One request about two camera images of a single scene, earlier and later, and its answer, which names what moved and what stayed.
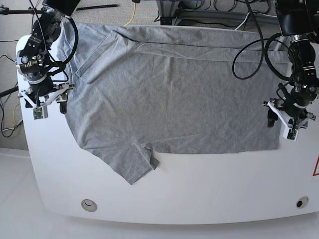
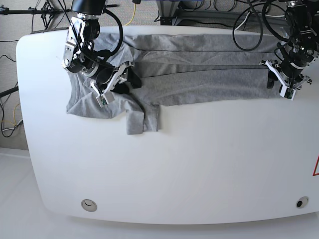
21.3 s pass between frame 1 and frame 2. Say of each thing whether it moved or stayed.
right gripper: moved
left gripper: moved
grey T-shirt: moved
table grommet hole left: stayed
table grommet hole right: stayed
